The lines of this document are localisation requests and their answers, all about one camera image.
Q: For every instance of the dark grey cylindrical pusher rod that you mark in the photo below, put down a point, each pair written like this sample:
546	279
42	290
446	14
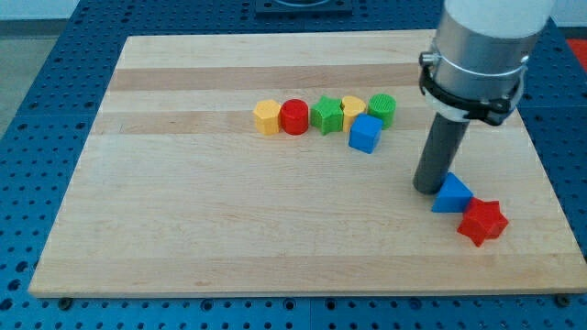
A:
442	143

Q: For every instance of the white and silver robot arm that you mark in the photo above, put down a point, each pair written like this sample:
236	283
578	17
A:
474	70

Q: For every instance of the blue triangle block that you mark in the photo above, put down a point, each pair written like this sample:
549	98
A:
453	196

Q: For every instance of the green cylinder block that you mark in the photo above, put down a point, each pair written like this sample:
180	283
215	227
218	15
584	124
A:
382	106

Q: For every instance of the blue cube block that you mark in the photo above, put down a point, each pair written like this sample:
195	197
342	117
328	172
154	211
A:
365	133

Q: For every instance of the red star block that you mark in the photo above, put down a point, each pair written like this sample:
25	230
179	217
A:
482	220

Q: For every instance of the yellow heart block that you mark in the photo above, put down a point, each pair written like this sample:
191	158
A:
351	107

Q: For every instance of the green star block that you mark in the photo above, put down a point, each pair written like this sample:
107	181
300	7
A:
327	115

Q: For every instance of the red cylinder block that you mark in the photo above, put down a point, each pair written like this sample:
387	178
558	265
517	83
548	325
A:
294	116

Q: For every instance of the yellow hexagon block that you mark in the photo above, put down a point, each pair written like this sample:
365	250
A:
267	117

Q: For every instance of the light wooden board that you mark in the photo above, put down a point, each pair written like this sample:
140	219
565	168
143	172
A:
176	194

